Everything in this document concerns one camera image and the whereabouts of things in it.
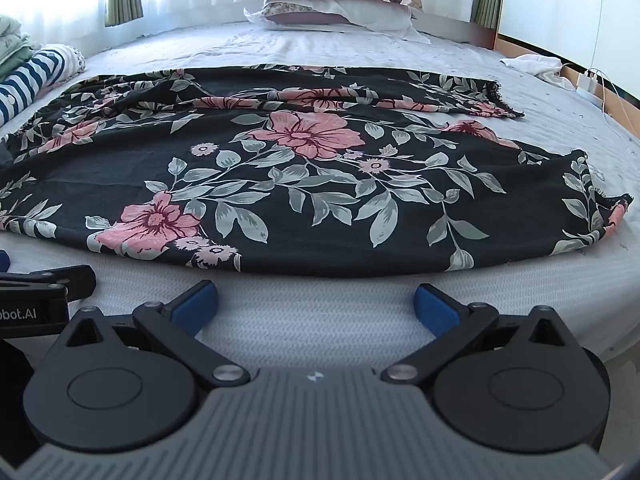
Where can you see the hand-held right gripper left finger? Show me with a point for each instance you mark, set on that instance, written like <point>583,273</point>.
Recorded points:
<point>196,306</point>

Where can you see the white pillow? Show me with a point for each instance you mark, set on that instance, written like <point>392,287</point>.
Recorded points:
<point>380,17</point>

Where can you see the black floral pants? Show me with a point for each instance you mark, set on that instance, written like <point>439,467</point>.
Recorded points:
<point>280,195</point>

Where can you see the wooden bed frame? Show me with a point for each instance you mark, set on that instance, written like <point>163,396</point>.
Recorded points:
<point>515,47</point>

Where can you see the white crumpled cloth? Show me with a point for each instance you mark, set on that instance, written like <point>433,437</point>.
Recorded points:
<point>532,64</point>

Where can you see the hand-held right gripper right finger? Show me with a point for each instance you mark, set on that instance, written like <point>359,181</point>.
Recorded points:
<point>436,306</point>

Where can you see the white quilted bed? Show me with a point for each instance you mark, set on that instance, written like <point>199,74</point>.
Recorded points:
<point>320,310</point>

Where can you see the light green folded quilt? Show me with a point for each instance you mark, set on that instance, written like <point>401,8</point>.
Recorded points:
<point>12,45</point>

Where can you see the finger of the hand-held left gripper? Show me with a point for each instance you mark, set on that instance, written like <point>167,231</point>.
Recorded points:
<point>75,280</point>
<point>3,261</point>

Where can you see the white charger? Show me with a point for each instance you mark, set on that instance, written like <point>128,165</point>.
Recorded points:
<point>585,81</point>

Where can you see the striped pillow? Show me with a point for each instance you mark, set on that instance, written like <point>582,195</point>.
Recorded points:
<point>35,72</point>

